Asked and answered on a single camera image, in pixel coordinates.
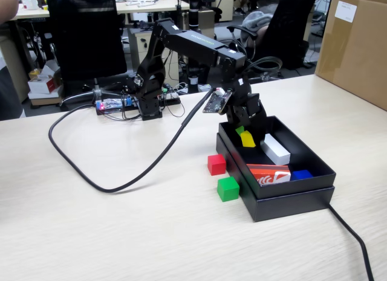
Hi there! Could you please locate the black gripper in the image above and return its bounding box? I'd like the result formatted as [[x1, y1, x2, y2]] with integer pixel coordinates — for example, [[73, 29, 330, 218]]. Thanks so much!
[[225, 78, 268, 143]]

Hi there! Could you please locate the yellow wooden cube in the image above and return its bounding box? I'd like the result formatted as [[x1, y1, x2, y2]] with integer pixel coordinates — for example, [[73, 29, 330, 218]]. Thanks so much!
[[240, 130, 257, 148]]

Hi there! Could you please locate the red wooden cube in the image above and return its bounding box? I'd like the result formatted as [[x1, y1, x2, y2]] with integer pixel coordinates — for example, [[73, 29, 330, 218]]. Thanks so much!
[[207, 154, 227, 176]]

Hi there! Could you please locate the green wooden cube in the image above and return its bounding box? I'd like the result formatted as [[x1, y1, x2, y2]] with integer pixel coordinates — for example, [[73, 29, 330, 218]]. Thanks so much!
[[216, 176, 240, 202]]

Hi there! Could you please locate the person forearm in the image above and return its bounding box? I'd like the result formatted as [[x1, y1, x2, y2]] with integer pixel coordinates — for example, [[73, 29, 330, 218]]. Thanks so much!
[[0, 0, 19, 24]]

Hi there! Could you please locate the orange card box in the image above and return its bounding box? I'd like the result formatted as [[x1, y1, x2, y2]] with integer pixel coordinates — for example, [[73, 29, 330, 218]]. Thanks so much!
[[246, 163, 292, 187]]

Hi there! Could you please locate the black box tray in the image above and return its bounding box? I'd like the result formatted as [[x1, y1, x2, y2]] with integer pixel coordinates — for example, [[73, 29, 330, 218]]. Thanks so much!
[[218, 115, 337, 200]]

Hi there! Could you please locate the large brown cardboard box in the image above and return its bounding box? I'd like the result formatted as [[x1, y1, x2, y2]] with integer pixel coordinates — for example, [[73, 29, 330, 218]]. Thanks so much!
[[314, 0, 387, 111]]

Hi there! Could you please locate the white cardboard box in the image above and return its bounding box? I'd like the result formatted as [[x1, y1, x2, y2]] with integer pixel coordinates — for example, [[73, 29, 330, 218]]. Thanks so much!
[[27, 60, 63, 94]]

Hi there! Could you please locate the white rectangular block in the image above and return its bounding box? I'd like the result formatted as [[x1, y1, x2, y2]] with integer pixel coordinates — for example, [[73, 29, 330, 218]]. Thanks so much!
[[260, 133, 291, 166]]

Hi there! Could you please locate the blue wooden cube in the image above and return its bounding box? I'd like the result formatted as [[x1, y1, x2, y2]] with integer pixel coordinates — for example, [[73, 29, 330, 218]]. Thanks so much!
[[290, 169, 314, 182]]

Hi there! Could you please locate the circuit board with green terminal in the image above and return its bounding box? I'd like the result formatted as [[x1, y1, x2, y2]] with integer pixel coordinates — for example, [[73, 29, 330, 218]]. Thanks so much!
[[160, 84, 183, 102]]

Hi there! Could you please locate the black chrome-armed office chair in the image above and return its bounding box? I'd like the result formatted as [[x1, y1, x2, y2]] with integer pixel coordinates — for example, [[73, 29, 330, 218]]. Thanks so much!
[[226, 0, 318, 82]]

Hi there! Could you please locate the grey cloth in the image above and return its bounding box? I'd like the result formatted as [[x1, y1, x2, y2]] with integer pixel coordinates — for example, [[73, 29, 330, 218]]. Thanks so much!
[[241, 10, 275, 48]]

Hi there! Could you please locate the beige cabinet with dark edge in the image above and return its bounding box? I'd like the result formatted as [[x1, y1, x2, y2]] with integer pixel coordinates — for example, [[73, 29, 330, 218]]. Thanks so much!
[[181, 9, 216, 63]]

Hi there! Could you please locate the black vertical pole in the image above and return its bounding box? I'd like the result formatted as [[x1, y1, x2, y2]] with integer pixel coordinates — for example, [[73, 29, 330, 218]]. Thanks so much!
[[186, 0, 210, 93]]

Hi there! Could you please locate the controller board with red light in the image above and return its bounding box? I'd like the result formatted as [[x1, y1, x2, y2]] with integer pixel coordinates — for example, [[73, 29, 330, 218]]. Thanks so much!
[[95, 95, 135, 116]]

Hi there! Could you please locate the beige office desk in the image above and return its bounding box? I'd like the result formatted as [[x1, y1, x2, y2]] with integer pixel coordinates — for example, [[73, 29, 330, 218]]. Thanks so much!
[[11, 0, 182, 22]]

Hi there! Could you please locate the black mesh office chair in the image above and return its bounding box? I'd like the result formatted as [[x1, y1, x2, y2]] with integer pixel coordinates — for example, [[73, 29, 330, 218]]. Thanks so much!
[[45, 0, 131, 108]]

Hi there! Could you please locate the beige side cabinet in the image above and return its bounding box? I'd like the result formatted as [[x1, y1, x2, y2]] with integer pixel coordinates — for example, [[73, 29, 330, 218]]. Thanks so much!
[[0, 36, 30, 103]]

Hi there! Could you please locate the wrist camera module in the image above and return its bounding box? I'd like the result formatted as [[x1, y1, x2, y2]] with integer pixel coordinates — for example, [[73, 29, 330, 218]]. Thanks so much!
[[201, 88, 233, 115]]

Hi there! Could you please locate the thick black camera cable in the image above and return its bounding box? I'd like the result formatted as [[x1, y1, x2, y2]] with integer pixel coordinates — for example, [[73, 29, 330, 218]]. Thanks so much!
[[48, 89, 219, 193]]

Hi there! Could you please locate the thick black table cable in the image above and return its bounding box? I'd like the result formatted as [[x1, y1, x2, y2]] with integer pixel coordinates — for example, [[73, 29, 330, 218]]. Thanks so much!
[[328, 204, 376, 281]]

